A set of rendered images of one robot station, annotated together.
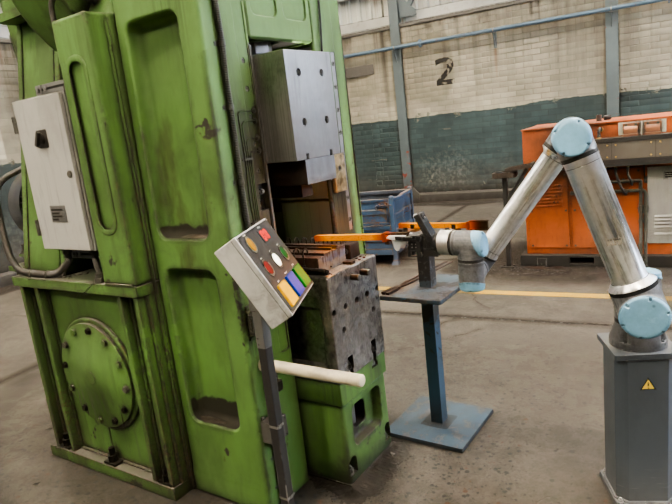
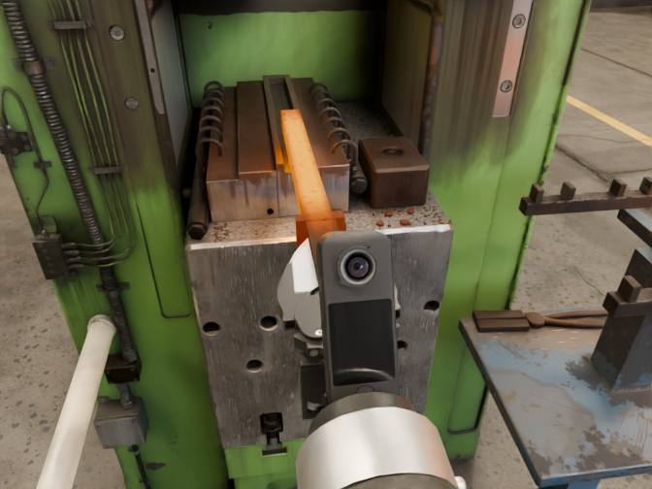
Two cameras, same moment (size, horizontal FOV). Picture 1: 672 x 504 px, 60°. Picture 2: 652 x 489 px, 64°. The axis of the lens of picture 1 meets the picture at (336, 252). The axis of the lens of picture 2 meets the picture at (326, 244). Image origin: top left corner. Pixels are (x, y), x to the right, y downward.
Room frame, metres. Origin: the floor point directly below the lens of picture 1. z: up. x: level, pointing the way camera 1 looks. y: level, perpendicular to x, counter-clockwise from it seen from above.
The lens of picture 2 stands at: (1.92, -0.51, 1.31)
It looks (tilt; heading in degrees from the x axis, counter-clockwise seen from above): 34 degrees down; 47
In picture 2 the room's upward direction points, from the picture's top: straight up
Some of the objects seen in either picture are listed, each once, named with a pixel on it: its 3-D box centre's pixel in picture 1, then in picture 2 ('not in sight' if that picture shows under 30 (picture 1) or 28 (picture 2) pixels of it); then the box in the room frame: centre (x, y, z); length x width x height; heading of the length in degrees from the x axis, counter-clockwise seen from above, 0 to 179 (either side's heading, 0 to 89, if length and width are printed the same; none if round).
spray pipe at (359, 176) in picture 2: not in sight; (340, 140); (2.51, 0.10, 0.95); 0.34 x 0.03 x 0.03; 55
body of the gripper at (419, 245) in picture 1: (424, 243); (349, 378); (2.11, -0.33, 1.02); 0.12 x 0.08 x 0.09; 55
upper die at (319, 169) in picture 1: (280, 172); not in sight; (2.43, 0.19, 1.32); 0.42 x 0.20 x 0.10; 55
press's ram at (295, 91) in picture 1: (278, 110); not in sight; (2.47, 0.17, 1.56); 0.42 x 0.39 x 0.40; 55
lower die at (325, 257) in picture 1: (291, 256); (271, 134); (2.43, 0.19, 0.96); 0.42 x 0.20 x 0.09; 55
